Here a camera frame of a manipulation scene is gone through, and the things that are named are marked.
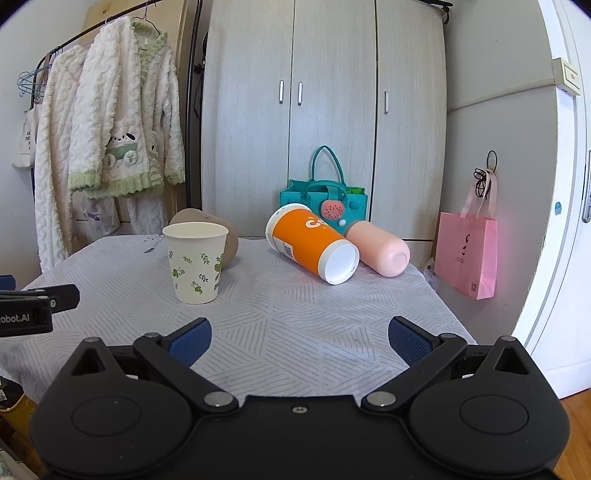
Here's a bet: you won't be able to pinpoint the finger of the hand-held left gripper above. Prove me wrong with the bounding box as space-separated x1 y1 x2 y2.
0 284 81 313

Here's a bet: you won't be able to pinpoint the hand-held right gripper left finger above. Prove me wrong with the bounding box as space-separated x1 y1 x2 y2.
58 318 239 412

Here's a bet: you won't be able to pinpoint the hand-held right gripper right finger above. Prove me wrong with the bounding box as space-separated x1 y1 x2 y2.
361 316 543 412

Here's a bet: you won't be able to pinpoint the orange and white cup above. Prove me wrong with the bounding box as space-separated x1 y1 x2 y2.
265 203 360 285

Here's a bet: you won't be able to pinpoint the leaf print paper cup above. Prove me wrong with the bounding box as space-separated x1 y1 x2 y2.
162 222 230 305

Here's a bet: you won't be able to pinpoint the pink cup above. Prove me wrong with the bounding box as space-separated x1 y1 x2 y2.
346 220 411 278

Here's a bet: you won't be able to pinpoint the white plastic bag purple print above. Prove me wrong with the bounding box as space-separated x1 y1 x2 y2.
73 189 122 241

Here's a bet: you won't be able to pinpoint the pink paper bag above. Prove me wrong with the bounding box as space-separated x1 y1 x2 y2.
433 175 499 301

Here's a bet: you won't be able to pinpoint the grey patterned tablecloth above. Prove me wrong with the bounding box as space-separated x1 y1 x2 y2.
0 233 477 403

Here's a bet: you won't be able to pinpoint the white fluffy robe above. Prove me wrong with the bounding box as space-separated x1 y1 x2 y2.
34 45 163 274

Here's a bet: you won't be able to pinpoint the teal felt tote bag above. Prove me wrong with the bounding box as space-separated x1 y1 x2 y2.
279 146 369 236

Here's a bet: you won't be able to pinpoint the white cloth tote bag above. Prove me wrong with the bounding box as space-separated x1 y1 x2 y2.
11 107 41 169

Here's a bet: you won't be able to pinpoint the white door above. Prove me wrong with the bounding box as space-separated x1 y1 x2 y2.
512 0 591 400

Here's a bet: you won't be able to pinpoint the white fluffy jacket green trim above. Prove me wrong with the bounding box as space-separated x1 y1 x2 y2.
68 16 186 199

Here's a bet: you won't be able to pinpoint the teal clothes hangers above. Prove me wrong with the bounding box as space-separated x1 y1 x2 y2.
17 68 52 99

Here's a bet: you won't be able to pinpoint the black metal clothes rack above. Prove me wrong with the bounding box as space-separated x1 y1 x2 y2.
28 0 206 213

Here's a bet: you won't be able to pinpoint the grey wooden wardrobe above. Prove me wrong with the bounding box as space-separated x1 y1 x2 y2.
200 0 448 241

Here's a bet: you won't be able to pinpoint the black hair ties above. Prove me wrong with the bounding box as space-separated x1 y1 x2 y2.
473 150 499 200

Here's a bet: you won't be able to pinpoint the metal door handle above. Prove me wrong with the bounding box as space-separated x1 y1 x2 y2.
582 150 591 223

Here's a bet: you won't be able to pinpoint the beige wall box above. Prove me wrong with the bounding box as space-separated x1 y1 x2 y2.
551 57 581 97

